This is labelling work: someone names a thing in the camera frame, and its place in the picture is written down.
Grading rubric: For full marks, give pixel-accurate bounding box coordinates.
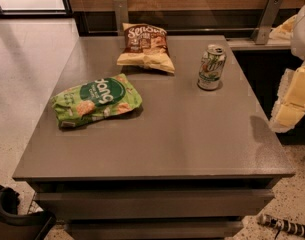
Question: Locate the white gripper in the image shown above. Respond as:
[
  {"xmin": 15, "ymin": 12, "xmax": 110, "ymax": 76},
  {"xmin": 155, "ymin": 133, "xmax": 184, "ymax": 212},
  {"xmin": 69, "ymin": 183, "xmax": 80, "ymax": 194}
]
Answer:
[{"xmin": 269, "ymin": 5, "xmax": 305, "ymax": 133}]

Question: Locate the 7up soda can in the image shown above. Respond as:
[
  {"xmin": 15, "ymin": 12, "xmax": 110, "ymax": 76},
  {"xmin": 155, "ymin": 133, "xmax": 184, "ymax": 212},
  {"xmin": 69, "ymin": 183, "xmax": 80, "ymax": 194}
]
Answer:
[{"xmin": 197, "ymin": 44, "xmax": 226, "ymax": 90}]

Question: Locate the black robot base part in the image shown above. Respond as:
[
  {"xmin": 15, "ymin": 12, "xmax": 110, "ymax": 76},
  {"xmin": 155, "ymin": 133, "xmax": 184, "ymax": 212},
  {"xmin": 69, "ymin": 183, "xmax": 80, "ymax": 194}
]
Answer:
[{"xmin": 0, "ymin": 185, "xmax": 56, "ymax": 240}]

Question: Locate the brown and yellow chip bag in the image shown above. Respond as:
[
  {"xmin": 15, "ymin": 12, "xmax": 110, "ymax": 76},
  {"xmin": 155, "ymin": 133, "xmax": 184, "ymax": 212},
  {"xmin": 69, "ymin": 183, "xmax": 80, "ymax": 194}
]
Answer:
[{"xmin": 117, "ymin": 23, "xmax": 175, "ymax": 74}]

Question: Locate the grey cabinet with drawers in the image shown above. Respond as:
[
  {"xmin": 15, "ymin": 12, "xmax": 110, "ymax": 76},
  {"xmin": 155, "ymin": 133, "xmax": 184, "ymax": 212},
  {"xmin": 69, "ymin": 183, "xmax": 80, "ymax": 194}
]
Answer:
[{"xmin": 14, "ymin": 36, "xmax": 293, "ymax": 240}]

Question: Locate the green snack bag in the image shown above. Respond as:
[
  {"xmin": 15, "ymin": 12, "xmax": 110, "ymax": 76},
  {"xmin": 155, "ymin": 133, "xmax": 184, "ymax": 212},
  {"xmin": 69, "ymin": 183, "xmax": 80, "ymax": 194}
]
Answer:
[{"xmin": 50, "ymin": 74, "xmax": 142, "ymax": 128}]

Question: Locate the right metal bracket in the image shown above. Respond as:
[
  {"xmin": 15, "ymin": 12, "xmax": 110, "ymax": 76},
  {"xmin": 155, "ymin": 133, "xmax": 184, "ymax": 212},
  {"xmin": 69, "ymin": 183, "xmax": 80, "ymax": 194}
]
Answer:
[{"xmin": 251, "ymin": 0, "xmax": 283, "ymax": 45}]

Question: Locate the metal bracket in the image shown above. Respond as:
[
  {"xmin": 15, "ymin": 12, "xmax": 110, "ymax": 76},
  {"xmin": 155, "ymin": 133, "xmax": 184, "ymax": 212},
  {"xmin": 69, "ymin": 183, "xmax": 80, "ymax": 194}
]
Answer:
[
  {"xmin": 113, "ymin": 0, "xmax": 129, "ymax": 36},
  {"xmin": 251, "ymin": 0, "xmax": 283, "ymax": 45}
]

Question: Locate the black and white striped cable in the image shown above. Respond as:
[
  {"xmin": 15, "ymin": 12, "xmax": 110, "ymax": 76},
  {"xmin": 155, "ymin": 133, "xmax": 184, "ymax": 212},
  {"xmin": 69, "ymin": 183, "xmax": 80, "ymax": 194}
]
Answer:
[{"xmin": 257, "ymin": 213, "xmax": 305, "ymax": 240}]

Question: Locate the left metal bracket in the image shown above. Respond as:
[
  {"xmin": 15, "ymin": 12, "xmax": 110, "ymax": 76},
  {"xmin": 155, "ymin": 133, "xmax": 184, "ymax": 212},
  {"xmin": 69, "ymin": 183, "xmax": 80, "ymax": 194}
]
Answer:
[{"xmin": 113, "ymin": 0, "xmax": 129, "ymax": 36}]

